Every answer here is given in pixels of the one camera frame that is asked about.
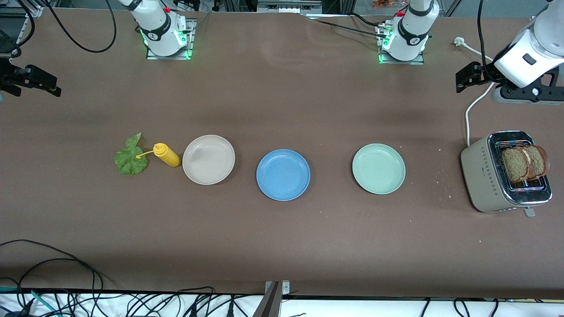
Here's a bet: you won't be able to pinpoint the dark metal pole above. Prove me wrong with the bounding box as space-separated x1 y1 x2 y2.
252 282 282 317

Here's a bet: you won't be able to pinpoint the teal cable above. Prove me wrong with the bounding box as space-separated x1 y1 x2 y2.
0 287 60 317

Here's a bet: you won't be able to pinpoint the green lettuce leaf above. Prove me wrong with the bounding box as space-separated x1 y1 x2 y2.
114 133 149 175

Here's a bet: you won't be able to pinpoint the black base supply cable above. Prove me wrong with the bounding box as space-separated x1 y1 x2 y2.
304 11 388 38

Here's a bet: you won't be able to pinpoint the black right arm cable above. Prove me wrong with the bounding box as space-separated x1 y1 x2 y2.
0 0 117 59

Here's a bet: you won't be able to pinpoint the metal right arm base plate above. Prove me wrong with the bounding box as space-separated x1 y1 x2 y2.
145 18 195 61

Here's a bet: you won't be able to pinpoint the white toaster power cable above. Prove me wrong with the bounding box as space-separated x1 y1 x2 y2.
454 37 496 148

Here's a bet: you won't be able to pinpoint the blue round plate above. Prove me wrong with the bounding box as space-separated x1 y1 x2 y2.
256 149 311 202

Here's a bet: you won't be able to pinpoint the beige chrome-topped toaster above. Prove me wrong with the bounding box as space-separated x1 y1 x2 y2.
460 130 553 217

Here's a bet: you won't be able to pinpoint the aluminium frame rail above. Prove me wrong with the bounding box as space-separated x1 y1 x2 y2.
0 4 45 66
257 0 323 15

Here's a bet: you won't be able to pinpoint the black looped cable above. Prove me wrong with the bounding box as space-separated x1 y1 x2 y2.
0 240 106 317

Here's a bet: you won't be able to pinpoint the brown bread slice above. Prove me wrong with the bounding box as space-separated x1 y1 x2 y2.
523 144 551 179
501 147 530 184

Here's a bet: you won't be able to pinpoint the pale green round plate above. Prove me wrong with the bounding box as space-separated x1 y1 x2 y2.
352 143 406 195

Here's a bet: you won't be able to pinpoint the beige round plate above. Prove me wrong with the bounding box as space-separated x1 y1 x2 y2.
182 134 236 185

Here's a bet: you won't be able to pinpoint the silver table edge bracket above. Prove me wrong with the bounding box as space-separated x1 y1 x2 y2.
264 280 290 296

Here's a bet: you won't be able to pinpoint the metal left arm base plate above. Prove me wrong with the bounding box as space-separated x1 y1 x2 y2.
377 23 426 66

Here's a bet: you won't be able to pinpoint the yellow mustard squeeze bottle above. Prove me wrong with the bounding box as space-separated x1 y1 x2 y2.
135 143 181 168

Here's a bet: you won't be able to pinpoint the tangled black cables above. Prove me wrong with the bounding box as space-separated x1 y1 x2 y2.
419 297 501 317
106 286 265 317

